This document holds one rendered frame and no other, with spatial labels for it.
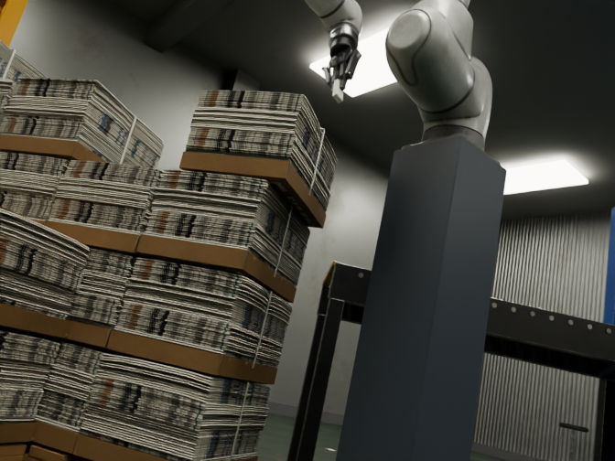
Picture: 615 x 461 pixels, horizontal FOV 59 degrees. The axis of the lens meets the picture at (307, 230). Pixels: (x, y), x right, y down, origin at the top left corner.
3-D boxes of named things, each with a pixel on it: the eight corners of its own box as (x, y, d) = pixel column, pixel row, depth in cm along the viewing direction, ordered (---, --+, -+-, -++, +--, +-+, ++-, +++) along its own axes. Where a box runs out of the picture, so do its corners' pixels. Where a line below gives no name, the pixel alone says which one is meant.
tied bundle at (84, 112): (70, 157, 145) (98, 81, 151) (-13, 148, 155) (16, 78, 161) (146, 207, 180) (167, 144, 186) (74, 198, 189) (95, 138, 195)
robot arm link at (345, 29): (349, 16, 162) (347, 28, 159) (364, 39, 168) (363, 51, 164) (323, 31, 167) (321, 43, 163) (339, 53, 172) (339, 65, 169)
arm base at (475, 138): (510, 175, 138) (512, 155, 139) (460, 137, 125) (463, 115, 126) (449, 185, 152) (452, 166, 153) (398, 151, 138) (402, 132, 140)
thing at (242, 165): (285, 177, 127) (289, 160, 128) (178, 166, 136) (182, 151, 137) (304, 201, 141) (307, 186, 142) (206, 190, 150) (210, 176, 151)
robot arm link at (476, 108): (494, 151, 140) (505, 77, 145) (470, 116, 126) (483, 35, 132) (435, 155, 149) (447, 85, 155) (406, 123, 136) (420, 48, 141)
